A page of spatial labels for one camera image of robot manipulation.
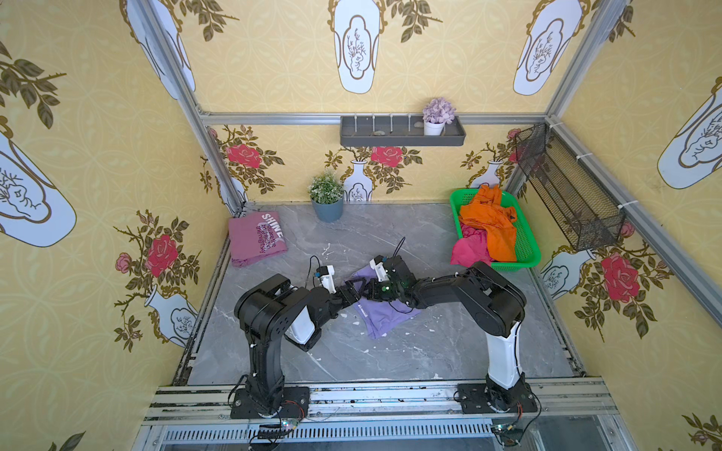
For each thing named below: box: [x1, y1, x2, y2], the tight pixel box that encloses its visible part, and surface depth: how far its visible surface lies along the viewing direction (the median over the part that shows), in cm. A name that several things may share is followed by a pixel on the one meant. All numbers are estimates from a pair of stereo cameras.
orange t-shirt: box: [458, 184, 518, 263], surface depth 108 cm
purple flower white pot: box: [422, 96, 456, 137], surface depth 85 cm
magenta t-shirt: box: [449, 221, 491, 268], surface depth 102 cm
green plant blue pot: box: [307, 171, 346, 223], surface depth 109 cm
